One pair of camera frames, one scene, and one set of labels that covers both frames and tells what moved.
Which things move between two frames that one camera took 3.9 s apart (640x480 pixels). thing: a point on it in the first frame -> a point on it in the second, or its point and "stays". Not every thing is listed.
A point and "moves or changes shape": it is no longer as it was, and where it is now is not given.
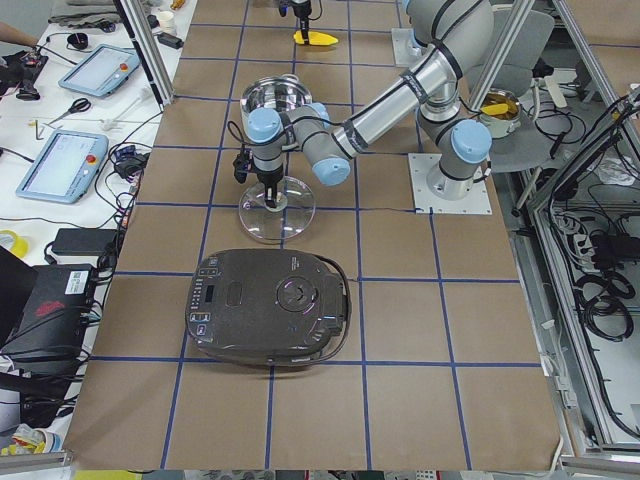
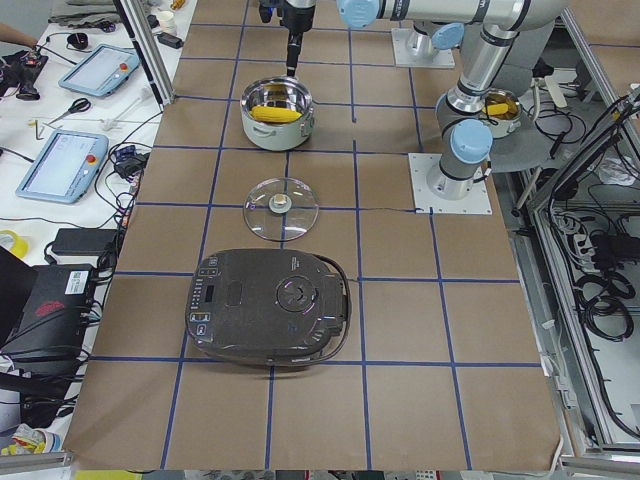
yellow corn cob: [315, 38] moves or changes shape
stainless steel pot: [275, 92] stays
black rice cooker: [268, 307] stays
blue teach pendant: [66, 167] stays
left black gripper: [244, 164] -> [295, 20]
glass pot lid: [291, 217] stays
